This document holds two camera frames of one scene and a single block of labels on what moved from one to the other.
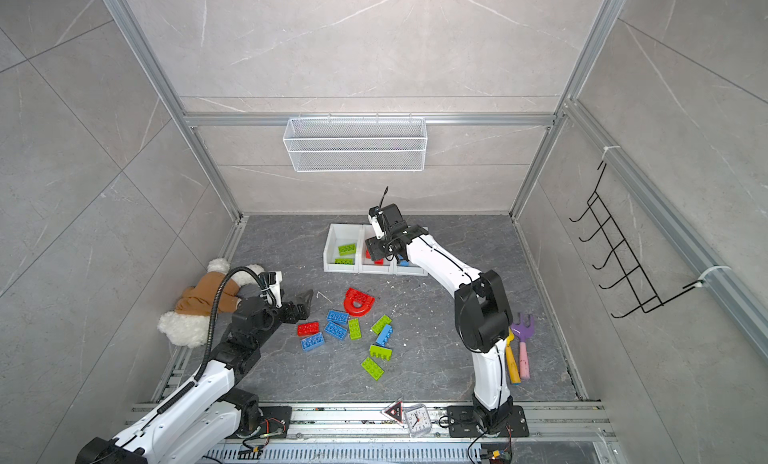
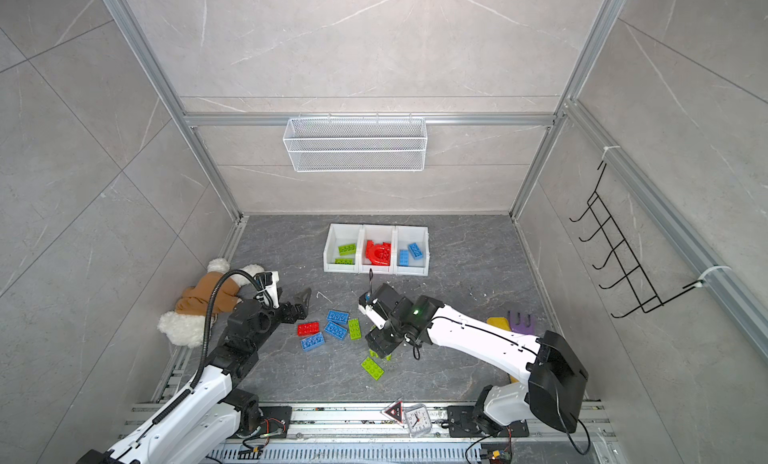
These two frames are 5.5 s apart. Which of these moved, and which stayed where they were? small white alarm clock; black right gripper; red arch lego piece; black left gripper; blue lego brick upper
Moved: red arch lego piece; black right gripper
Stayed: black left gripper; blue lego brick upper; small white alarm clock
